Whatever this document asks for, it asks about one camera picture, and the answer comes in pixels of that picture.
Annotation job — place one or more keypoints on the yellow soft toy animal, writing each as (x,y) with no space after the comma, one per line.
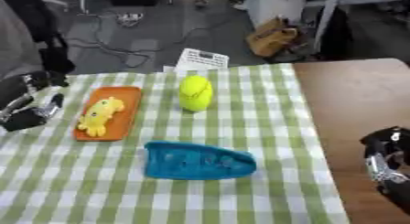
(98,115)

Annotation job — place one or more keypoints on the orange rectangular tray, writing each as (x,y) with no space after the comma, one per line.
(118,112)

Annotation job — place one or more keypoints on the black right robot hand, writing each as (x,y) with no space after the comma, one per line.
(392,142)

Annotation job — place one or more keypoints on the blue toy boat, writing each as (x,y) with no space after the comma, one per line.
(197,162)

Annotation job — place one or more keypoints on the white table leg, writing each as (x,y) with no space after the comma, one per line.
(327,19)

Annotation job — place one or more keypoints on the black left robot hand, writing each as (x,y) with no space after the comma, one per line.
(21,118)

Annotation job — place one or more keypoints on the tan bag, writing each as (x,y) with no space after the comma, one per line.
(271,38)

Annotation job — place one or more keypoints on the white plastic basket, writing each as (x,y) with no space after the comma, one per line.
(203,60)

